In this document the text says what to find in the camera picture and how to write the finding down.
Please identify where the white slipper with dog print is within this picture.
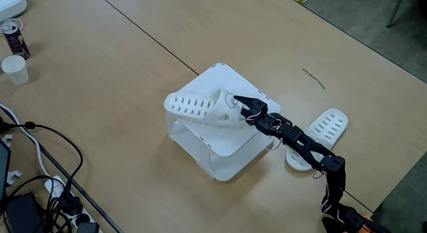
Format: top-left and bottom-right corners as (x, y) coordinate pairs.
(163, 88), (250, 128)
(285, 108), (349, 172)

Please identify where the white plastic shoe rack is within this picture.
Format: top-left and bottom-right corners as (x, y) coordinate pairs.
(164, 62), (282, 183)

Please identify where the grey chair leg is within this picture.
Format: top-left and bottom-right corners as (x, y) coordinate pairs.
(386, 0), (408, 29)

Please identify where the black plug adapter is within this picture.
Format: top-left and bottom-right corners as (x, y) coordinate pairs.
(75, 213), (101, 233)

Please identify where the black power plug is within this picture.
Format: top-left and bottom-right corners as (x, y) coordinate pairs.
(58, 192), (84, 216)

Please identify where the white power strip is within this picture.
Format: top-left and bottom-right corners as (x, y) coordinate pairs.
(43, 175), (104, 233)

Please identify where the white paper cup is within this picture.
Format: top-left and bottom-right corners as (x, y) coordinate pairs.
(1, 55), (30, 86)

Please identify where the dark purple drink can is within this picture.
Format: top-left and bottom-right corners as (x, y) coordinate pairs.
(2, 23), (31, 60)

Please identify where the black power brick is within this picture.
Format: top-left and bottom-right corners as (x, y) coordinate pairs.
(5, 192), (44, 233)

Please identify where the white rounded device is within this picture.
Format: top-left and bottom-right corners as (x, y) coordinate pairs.
(0, 0), (28, 23)

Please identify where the thin dark wire piece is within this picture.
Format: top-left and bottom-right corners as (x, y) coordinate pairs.
(301, 68), (326, 90)

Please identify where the long white cable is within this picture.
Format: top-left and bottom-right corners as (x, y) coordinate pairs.
(0, 102), (51, 178)

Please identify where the black cable with ferrite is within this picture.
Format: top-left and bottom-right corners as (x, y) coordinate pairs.
(0, 121), (84, 207)

